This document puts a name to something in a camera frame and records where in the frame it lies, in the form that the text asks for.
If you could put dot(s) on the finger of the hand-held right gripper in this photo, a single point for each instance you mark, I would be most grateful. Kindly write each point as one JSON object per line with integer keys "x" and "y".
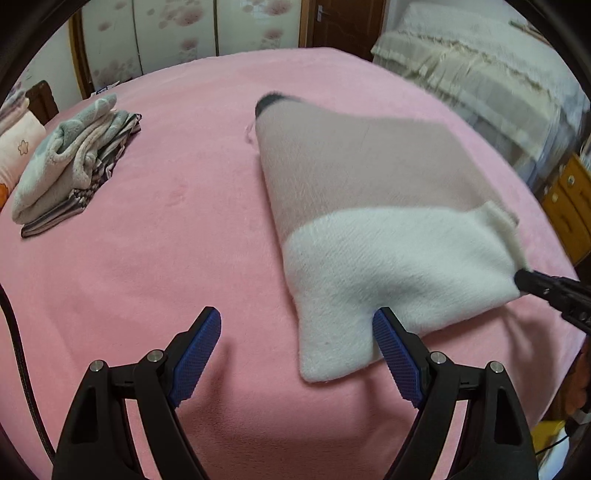
{"x": 554, "y": 290}

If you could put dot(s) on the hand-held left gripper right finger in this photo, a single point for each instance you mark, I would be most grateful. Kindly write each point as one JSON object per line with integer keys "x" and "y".
{"x": 397, "y": 360}

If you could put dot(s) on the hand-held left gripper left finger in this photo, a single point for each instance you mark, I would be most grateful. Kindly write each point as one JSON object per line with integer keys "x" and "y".
{"x": 196, "y": 360}

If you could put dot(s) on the colour-block knit sweater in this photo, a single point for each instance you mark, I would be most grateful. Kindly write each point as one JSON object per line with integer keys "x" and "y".
{"x": 369, "y": 207}

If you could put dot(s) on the yellow wooden cabinet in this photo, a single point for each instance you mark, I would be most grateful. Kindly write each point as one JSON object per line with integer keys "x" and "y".
{"x": 570, "y": 207}

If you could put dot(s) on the pink fleece bed blanket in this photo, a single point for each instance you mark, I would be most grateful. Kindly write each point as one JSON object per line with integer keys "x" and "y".
{"x": 161, "y": 240}

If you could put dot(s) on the striped folded garment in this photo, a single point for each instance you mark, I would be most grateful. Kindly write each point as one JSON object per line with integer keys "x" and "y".
{"x": 92, "y": 184}

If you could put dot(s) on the grey-green fleece garment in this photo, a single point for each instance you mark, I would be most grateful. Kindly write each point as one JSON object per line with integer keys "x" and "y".
{"x": 60, "y": 157}

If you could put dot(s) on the peach flower-print pillow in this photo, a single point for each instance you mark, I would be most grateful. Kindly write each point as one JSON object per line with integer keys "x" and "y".
{"x": 16, "y": 147}

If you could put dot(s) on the striped folded quilt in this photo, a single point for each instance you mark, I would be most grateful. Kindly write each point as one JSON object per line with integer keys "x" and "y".
{"x": 11, "y": 108}

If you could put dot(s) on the floral sliding-door wardrobe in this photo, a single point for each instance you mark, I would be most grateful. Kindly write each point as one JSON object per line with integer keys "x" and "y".
{"x": 184, "y": 37}

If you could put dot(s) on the brown wooden door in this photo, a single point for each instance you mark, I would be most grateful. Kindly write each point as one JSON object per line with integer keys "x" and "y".
{"x": 346, "y": 25}

